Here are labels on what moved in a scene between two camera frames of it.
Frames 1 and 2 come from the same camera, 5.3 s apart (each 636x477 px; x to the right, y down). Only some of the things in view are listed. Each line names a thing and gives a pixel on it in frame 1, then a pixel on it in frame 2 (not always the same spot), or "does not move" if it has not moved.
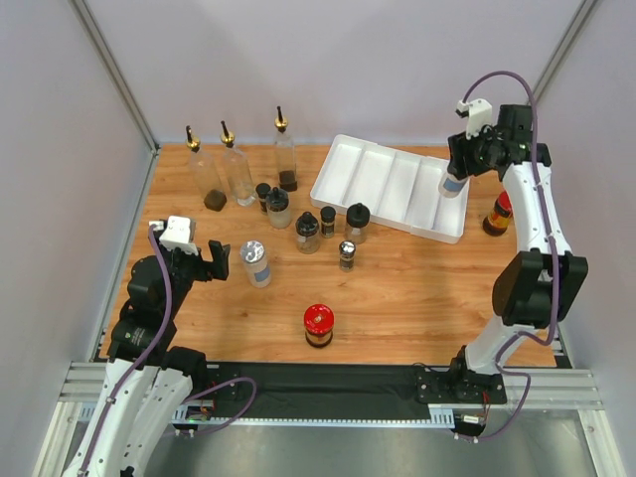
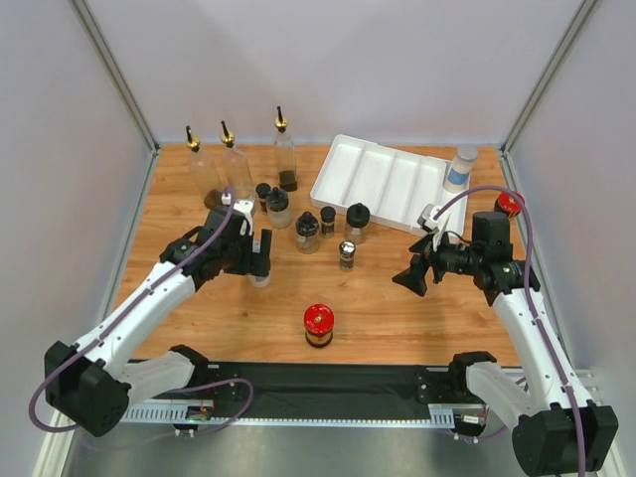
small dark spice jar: (327, 217) does not move
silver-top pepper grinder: (347, 250) does not move
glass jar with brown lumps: (307, 234) does not move
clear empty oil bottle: (238, 170) does not move
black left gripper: (208, 269) to (253, 263)
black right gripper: (458, 162) to (425, 263)
